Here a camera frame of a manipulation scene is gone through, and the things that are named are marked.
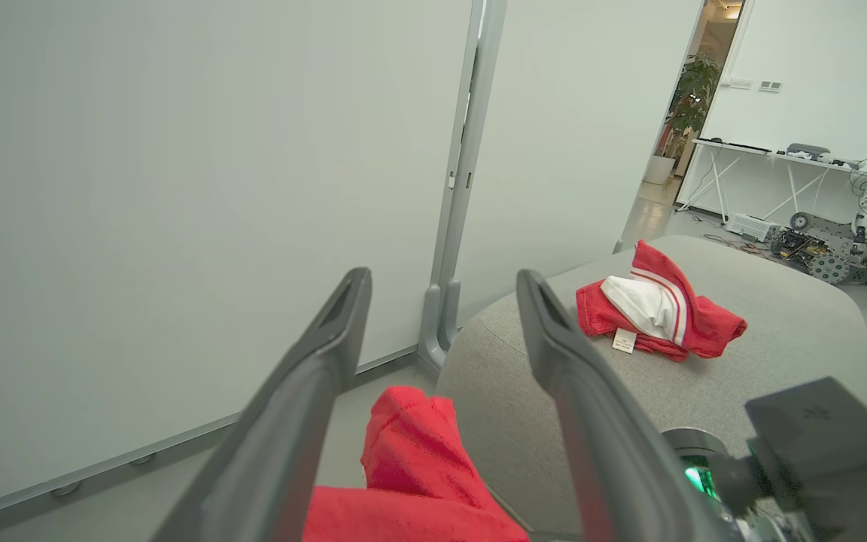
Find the grey device on table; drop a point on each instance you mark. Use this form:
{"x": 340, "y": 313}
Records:
{"x": 808, "y": 150}

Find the red and white garment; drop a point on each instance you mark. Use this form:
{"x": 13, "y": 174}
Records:
{"x": 704, "y": 327}

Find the grey double partition post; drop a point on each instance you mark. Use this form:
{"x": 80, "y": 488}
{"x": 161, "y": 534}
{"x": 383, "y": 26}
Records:
{"x": 471, "y": 150}

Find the black tracked robot chassis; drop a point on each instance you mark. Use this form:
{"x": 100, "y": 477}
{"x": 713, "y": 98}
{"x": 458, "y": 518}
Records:
{"x": 825, "y": 252}

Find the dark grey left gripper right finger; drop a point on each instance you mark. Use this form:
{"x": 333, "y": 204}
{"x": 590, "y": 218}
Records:
{"x": 599, "y": 421}

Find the small round partition foot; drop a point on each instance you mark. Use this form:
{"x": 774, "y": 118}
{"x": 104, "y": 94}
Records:
{"x": 65, "y": 489}
{"x": 144, "y": 458}

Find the white folding table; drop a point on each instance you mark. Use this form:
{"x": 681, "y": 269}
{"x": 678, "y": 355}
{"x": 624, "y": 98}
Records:
{"x": 765, "y": 162}

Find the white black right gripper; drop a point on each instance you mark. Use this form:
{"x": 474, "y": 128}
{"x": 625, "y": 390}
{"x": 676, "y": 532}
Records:
{"x": 693, "y": 452}

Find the white box with vents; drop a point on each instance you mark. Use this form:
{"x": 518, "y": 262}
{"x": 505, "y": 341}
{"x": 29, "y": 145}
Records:
{"x": 751, "y": 226}

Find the grey fabric sofa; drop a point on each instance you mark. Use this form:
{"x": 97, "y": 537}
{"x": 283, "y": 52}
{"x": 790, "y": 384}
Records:
{"x": 780, "y": 361}

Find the red cloth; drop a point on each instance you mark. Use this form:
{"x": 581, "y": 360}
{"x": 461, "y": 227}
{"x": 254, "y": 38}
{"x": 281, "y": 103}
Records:
{"x": 418, "y": 467}

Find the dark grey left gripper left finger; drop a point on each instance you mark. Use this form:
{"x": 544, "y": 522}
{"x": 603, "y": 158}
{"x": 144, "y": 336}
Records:
{"x": 290, "y": 421}

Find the white wall switch plates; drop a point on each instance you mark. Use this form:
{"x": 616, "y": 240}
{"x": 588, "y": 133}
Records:
{"x": 755, "y": 85}

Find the green potted plant white pot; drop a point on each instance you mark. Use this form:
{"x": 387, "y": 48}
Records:
{"x": 689, "y": 98}

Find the black keyboard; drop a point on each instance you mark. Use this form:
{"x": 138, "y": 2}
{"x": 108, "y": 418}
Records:
{"x": 748, "y": 146}

